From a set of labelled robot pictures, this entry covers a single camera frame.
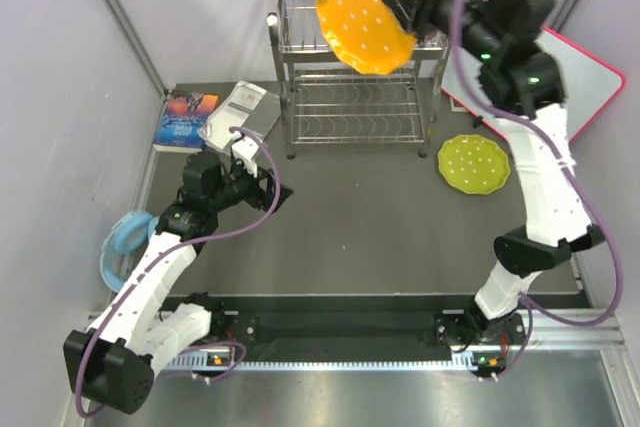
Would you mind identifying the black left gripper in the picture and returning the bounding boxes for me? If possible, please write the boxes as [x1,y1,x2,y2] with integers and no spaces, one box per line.
[209,157,293,214]

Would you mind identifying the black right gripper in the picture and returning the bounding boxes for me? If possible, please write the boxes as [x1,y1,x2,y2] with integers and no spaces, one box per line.
[379,0,500,65]

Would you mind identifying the orange dotted plate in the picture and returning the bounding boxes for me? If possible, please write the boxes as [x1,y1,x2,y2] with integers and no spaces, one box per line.
[316,0,416,75]

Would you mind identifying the green dotted plate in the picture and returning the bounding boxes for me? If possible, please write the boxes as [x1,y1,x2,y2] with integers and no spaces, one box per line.
[437,134,511,195]

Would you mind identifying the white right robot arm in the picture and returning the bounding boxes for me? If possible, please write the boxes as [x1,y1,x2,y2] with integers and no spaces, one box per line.
[382,0,606,343]

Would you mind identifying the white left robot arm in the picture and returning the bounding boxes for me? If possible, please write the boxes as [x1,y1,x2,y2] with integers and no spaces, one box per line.
[63,151,293,419]

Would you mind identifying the steel two-tier dish rack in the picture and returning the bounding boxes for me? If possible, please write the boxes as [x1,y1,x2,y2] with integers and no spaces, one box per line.
[267,0,449,159]

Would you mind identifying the grey manual booklet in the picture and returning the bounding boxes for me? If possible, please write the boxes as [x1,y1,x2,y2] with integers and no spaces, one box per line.
[198,81,280,155]

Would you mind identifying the colourful paperback book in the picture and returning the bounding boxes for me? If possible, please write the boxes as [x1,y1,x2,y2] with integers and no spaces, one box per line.
[153,90,220,153]

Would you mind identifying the light blue headphones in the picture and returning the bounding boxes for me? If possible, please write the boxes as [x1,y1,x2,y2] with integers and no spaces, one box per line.
[99,210,159,293]

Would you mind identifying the pink-framed whiteboard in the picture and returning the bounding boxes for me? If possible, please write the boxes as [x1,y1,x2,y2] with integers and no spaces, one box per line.
[442,26,626,143]

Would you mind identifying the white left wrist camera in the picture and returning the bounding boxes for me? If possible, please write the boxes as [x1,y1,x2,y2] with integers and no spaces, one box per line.
[231,137,260,178]

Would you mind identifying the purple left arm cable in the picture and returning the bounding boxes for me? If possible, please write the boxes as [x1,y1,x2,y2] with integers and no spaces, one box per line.
[73,125,280,418]

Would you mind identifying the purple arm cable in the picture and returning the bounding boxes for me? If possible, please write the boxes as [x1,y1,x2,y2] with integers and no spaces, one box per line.
[447,0,625,382]
[73,125,280,418]

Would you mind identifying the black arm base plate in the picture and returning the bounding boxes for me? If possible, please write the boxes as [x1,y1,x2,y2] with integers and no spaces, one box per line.
[203,295,525,349]

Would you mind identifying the slotted cable duct rail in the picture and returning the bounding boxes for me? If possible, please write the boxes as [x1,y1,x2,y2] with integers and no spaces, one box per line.
[169,346,506,373]

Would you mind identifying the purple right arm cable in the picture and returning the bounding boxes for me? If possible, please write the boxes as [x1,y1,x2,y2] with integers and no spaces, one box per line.
[447,0,625,382]

